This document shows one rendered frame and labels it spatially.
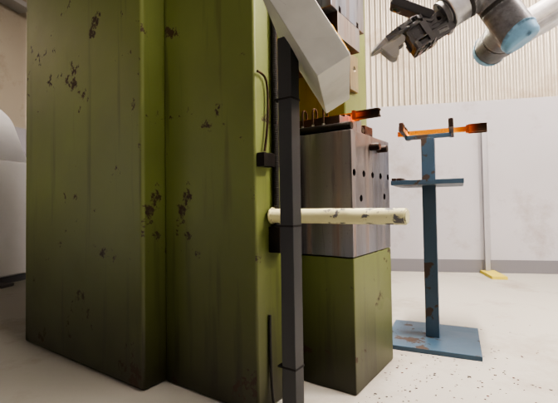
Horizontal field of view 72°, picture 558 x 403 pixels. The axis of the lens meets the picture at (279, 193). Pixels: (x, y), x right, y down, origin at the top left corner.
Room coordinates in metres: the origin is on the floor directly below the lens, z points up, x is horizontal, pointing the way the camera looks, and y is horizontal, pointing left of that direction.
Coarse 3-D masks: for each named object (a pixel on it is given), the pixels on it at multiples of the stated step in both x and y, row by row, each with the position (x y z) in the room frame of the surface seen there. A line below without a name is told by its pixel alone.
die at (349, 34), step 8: (328, 16) 1.42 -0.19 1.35; (336, 16) 1.40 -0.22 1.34; (336, 24) 1.40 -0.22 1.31; (344, 24) 1.44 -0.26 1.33; (352, 24) 1.50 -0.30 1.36; (344, 32) 1.44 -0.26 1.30; (352, 32) 1.50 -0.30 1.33; (344, 40) 1.44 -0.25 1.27; (352, 40) 1.50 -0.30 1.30; (352, 48) 1.51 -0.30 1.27
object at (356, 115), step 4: (372, 108) 1.44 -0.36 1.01; (376, 108) 1.43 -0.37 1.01; (352, 112) 1.48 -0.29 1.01; (356, 112) 1.48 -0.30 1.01; (360, 112) 1.47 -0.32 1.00; (364, 112) 1.47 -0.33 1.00; (368, 112) 1.46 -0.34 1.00; (372, 112) 1.45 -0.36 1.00; (376, 112) 1.44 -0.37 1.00; (352, 116) 1.48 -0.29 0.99; (356, 116) 1.48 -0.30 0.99; (360, 116) 1.47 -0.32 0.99; (364, 116) 1.46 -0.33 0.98; (368, 116) 1.45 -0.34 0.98; (372, 116) 1.45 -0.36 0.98; (376, 116) 1.45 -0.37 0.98; (356, 120) 1.51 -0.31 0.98
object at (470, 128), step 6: (462, 126) 1.90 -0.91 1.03; (468, 126) 1.88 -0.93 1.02; (474, 126) 1.89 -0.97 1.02; (480, 126) 1.88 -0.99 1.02; (486, 126) 1.87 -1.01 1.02; (414, 132) 1.99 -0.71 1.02; (420, 132) 1.98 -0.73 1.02; (426, 132) 1.97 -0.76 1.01; (432, 132) 1.96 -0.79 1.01; (438, 132) 1.95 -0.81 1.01; (444, 132) 1.94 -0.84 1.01; (456, 132) 1.94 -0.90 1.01; (468, 132) 1.89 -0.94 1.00; (474, 132) 1.89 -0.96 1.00; (480, 132) 1.89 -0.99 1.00
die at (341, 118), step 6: (306, 120) 1.48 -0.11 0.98; (318, 120) 1.45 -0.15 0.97; (330, 120) 1.42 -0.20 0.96; (336, 120) 1.40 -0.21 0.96; (342, 120) 1.42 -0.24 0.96; (348, 120) 1.46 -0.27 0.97; (354, 120) 1.50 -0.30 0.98; (360, 120) 1.55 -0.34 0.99; (300, 126) 1.49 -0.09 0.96; (306, 126) 1.48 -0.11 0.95; (354, 126) 1.50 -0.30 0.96; (360, 126) 1.55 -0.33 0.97; (360, 132) 1.55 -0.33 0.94
